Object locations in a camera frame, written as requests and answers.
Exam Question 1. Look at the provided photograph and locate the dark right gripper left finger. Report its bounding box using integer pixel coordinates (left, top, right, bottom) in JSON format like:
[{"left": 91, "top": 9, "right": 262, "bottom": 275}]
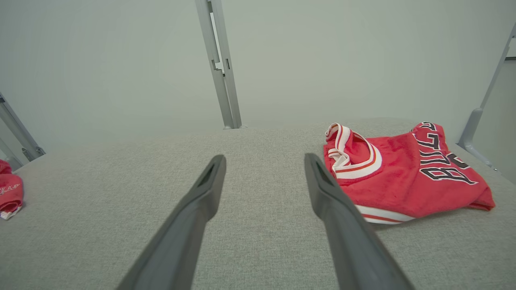
[{"left": 116, "top": 155, "right": 227, "bottom": 290}]

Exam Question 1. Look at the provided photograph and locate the red basketball jersey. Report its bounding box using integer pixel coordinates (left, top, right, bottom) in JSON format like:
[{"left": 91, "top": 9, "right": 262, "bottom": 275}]
[{"left": 323, "top": 122, "right": 495, "bottom": 225}]

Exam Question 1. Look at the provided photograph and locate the grey slanted partition post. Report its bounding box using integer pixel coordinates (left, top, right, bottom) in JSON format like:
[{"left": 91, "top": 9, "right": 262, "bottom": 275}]
[{"left": 0, "top": 93, "right": 46, "bottom": 170}]

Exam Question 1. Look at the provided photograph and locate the red shorts white stripe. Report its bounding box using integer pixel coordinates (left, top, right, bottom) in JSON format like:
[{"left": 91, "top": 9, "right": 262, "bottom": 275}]
[{"left": 0, "top": 159, "right": 25, "bottom": 220}]

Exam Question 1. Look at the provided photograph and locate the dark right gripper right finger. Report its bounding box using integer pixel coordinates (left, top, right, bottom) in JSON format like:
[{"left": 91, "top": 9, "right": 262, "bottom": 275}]
[{"left": 304, "top": 153, "right": 415, "bottom": 290}]

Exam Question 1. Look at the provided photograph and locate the grey double partition post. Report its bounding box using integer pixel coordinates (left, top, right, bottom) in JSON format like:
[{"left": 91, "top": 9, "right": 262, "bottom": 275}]
[{"left": 195, "top": 0, "right": 243, "bottom": 129}]

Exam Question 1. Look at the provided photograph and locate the grey partition post with foot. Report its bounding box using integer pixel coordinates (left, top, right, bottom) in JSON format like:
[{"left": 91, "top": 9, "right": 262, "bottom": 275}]
[{"left": 458, "top": 22, "right": 516, "bottom": 172}]

